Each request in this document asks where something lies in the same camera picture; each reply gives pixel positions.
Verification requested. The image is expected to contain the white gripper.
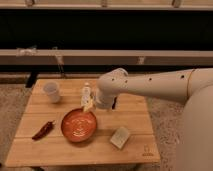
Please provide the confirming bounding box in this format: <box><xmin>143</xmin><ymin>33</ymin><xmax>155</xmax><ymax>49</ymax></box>
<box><xmin>83</xmin><ymin>90</ymin><xmax>118</xmax><ymax>112</ymax></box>

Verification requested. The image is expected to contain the wooden table board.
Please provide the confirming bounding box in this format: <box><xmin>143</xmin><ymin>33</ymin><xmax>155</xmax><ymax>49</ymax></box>
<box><xmin>5</xmin><ymin>79</ymin><xmax>160</xmax><ymax>167</ymax></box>

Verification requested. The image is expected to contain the white paper cup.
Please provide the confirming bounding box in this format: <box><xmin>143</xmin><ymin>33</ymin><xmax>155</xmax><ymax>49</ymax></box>
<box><xmin>43</xmin><ymin>82</ymin><xmax>61</xmax><ymax>103</ymax></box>

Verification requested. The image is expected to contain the grey metal rail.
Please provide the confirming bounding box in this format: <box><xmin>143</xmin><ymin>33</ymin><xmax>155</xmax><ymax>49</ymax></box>
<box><xmin>0</xmin><ymin>49</ymin><xmax>213</xmax><ymax>66</ymax></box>

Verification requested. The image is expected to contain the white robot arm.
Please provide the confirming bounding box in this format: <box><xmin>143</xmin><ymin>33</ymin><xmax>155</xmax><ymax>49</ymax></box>
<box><xmin>94</xmin><ymin>68</ymin><xmax>213</xmax><ymax>171</ymax></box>

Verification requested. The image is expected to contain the red chili pepper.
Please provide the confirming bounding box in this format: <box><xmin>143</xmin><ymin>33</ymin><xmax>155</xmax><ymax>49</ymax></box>
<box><xmin>32</xmin><ymin>121</ymin><xmax>54</xmax><ymax>141</ymax></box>

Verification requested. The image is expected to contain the beige sponge block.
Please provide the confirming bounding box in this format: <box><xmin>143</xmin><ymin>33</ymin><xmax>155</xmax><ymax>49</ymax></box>
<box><xmin>110</xmin><ymin>127</ymin><xmax>130</xmax><ymax>149</ymax></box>

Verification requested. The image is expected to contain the orange bowl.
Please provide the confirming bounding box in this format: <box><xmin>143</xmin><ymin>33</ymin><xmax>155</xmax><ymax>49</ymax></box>
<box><xmin>61</xmin><ymin>108</ymin><xmax>97</xmax><ymax>143</ymax></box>

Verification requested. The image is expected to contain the white plastic bottle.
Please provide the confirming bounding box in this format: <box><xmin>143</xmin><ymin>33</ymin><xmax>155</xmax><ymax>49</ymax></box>
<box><xmin>81</xmin><ymin>82</ymin><xmax>91</xmax><ymax>107</ymax></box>

